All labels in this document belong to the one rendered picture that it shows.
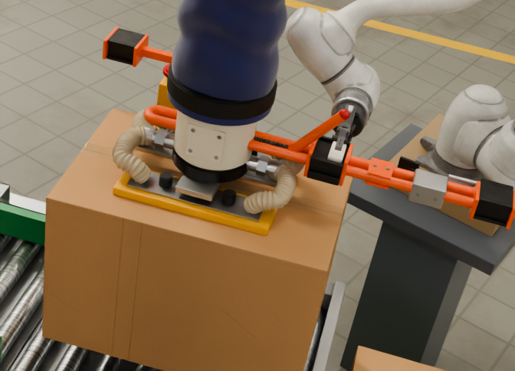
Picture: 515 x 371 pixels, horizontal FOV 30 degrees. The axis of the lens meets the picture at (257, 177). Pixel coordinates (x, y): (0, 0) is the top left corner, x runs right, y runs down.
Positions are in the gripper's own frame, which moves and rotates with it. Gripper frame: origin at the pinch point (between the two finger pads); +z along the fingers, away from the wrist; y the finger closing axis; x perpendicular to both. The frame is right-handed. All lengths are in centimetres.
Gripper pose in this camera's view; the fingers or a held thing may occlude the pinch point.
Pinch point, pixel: (334, 161)
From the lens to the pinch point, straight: 202.7
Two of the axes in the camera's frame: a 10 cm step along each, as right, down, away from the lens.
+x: -9.6, -2.6, 1.1
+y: -1.6, 8.1, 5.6
